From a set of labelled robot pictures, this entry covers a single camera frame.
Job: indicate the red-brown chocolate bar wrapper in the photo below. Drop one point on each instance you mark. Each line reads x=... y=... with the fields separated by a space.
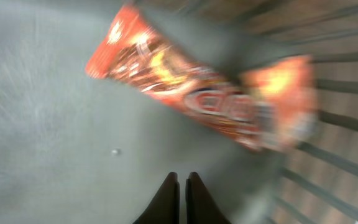
x=134 y=53

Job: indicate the grey plastic mesh basket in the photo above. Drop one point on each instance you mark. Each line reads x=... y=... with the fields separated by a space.
x=78 y=150

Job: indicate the small orange snack pack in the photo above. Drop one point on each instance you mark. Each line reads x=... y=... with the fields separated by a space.
x=285 y=100

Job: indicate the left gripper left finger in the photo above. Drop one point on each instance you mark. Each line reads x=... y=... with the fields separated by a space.
x=164 y=207

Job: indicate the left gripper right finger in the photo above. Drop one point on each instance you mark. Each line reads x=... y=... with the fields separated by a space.
x=200 y=206

